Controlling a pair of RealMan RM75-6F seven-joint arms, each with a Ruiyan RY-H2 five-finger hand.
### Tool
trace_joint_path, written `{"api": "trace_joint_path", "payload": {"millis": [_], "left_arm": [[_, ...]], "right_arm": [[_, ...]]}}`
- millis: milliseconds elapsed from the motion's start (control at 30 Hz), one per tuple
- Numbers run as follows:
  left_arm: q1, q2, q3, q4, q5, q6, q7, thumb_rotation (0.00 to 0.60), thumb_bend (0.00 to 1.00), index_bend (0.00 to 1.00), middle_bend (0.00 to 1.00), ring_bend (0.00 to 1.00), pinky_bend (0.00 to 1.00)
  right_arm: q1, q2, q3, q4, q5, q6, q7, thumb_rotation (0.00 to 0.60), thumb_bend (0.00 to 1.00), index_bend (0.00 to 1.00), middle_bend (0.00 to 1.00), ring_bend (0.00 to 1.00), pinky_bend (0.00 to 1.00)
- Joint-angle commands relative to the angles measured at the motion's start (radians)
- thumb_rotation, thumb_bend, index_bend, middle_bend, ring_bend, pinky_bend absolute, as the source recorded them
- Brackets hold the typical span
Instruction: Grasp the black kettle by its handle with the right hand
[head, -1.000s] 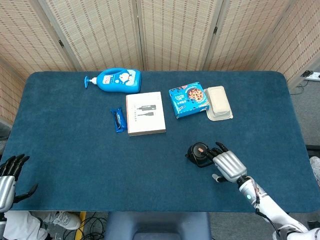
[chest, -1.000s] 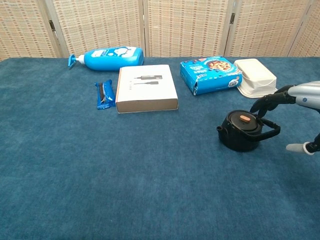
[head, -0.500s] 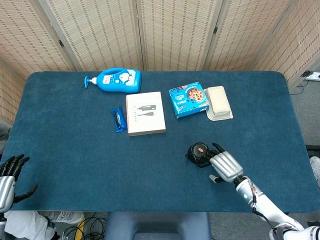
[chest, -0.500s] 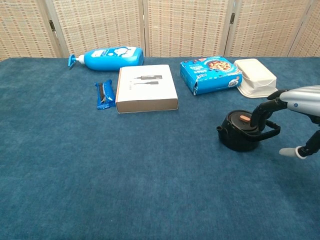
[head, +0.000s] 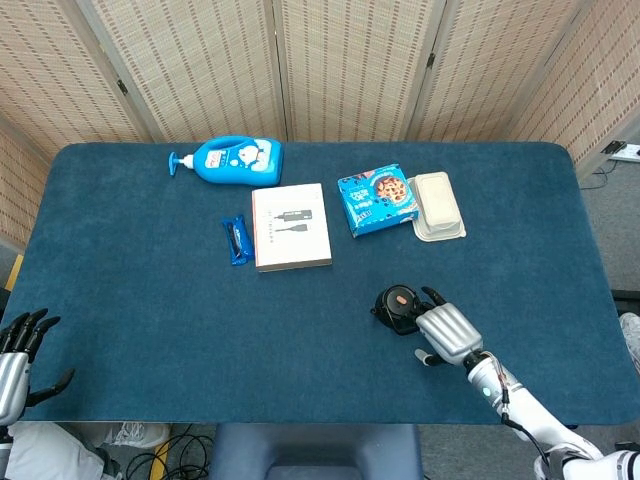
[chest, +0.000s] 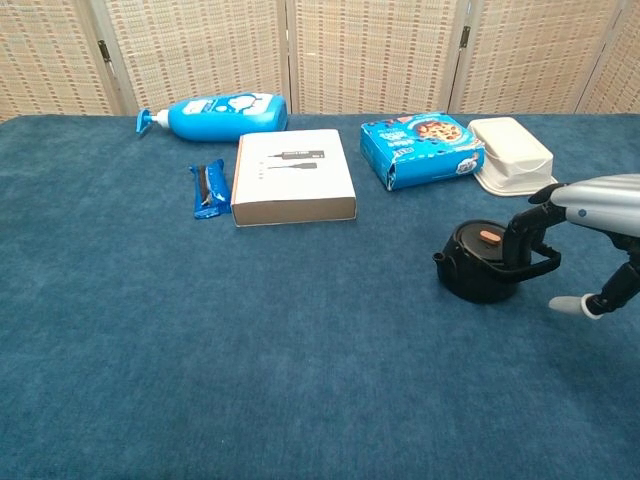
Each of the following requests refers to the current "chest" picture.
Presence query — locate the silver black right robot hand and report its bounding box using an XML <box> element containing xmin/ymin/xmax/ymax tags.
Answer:
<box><xmin>503</xmin><ymin>173</ymin><xmax>640</xmax><ymax>320</ymax></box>

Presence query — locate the black kettle with orange knob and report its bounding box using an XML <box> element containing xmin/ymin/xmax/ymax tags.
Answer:
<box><xmin>432</xmin><ymin>218</ymin><xmax>562</xmax><ymax>304</ymax></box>

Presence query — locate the white plastic food container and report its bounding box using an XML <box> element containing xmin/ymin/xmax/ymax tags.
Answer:
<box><xmin>467</xmin><ymin>116</ymin><xmax>559</xmax><ymax>199</ymax></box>

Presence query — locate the woven bamboo screen panel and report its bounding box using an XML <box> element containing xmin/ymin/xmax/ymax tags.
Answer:
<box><xmin>284</xmin><ymin>0</ymin><xmax>474</xmax><ymax>116</ymax></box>
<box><xmin>0</xmin><ymin>0</ymin><xmax>124</xmax><ymax>124</ymax></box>
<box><xmin>87</xmin><ymin>0</ymin><xmax>292</xmax><ymax>117</ymax></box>
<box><xmin>574</xmin><ymin>0</ymin><xmax>640</xmax><ymax>115</ymax></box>
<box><xmin>447</xmin><ymin>0</ymin><xmax>629</xmax><ymax>115</ymax></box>

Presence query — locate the blue cookie box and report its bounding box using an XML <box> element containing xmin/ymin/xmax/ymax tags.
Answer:
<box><xmin>359</xmin><ymin>110</ymin><xmax>486</xmax><ymax>192</ymax></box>

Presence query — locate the flat white cardboard box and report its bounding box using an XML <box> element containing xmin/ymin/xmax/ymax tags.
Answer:
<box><xmin>230</xmin><ymin>128</ymin><xmax>359</xmax><ymax>228</ymax></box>

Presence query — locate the blue felt table cover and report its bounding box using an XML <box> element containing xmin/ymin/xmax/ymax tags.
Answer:
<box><xmin>0</xmin><ymin>113</ymin><xmax>640</xmax><ymax>480</ymax></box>

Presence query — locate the blue pump lotion bottle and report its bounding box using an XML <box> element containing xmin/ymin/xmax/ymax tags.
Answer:
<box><xmin>136</xmin><ymin>93</ymin><xmax>290</xmax><ymax>143</ymax></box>

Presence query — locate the blue cookie snack packet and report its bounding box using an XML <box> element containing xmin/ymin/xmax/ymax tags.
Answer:
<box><xmin>188</xmin><ymin>158</ymin><xmax>232</xmax><ymax>221</ymax></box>

